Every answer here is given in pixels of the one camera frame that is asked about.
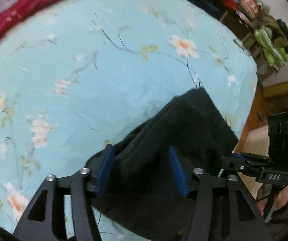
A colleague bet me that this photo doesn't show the red quilt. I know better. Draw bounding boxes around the red quilt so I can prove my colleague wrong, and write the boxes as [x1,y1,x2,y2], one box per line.
[0,0,94,58]

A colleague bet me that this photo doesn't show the green garment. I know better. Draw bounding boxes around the green garment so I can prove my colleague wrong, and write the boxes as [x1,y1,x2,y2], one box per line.
[254,26,288,71]

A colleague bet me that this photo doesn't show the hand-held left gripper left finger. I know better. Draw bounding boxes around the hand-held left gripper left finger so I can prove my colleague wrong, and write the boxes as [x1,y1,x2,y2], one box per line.
[12,144,116,241]

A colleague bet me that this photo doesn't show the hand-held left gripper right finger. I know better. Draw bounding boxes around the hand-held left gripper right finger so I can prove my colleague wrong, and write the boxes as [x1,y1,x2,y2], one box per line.
[168,146,272,241]

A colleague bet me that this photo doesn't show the person's right hand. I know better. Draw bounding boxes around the person's right hand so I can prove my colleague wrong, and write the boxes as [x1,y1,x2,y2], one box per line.
[257,186,288,223]

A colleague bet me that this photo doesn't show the blue floral bedsheet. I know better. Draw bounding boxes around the blue floral bedsheet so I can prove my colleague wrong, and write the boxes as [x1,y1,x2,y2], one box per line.
[0,0,258,236]

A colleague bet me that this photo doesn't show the black pants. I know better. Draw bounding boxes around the black pants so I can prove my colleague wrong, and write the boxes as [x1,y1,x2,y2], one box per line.
[86,87,239,238]

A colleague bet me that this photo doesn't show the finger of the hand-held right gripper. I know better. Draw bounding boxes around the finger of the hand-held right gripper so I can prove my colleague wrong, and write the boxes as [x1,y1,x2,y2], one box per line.
[220,153,272,176]

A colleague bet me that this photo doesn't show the pile of mixed clothes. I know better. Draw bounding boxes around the pile of mixed clothes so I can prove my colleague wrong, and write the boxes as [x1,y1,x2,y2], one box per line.
[184,0,288,56]

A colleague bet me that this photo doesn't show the wooden bed frame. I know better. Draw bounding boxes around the wooden bed frame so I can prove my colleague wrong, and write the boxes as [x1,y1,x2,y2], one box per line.
[239,84,268,146]

